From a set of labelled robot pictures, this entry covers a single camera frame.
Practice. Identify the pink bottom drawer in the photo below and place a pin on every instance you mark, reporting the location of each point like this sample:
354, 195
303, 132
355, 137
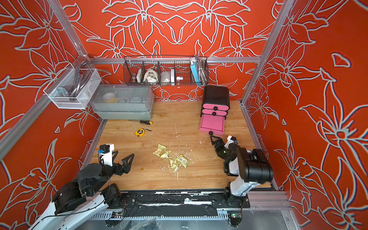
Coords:
213, 124

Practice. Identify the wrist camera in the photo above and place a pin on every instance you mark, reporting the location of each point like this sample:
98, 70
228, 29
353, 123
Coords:
230, 140
105, 154

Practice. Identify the pink top drawer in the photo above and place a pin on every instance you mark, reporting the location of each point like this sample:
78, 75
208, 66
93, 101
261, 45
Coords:
216, 107

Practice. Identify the yellow tape measure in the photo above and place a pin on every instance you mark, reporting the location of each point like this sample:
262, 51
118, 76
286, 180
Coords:
141, 132

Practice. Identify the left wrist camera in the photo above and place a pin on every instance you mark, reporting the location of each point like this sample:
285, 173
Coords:
105, 154

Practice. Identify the green cookie packet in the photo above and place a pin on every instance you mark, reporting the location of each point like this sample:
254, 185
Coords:
160, 150
166, 154
182, 160
173, 164

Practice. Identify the pink drawer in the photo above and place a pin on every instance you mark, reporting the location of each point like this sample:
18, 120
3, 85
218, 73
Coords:
213, 124
214, 112
216, 107

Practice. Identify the black drawer cabinet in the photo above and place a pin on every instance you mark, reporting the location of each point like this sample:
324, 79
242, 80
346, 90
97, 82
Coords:
215, 95

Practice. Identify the clear plastic wall bin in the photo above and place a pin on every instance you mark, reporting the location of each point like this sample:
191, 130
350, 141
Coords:
74, 88

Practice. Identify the yellow black screwdriver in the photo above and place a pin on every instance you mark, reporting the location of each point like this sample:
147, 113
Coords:
146, 122

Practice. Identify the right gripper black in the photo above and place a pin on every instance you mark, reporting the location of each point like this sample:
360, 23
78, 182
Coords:
219, 148

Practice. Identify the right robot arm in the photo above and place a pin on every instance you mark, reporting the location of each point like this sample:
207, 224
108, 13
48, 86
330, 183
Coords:
250, 168

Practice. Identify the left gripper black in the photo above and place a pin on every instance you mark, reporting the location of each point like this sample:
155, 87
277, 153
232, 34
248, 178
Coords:
126, 168

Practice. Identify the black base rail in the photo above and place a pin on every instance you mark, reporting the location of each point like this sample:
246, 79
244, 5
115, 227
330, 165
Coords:
178, 203

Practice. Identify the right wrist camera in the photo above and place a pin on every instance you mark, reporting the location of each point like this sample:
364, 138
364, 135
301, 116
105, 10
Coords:
230, 140

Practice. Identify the black wire basket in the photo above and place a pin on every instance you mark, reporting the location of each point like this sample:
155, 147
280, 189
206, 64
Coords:
167, 70

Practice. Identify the grey plastic storage box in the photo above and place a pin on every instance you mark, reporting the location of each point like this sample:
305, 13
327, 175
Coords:
123, 102

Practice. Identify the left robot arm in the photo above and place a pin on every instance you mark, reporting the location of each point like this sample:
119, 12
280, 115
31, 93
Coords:
88, 194

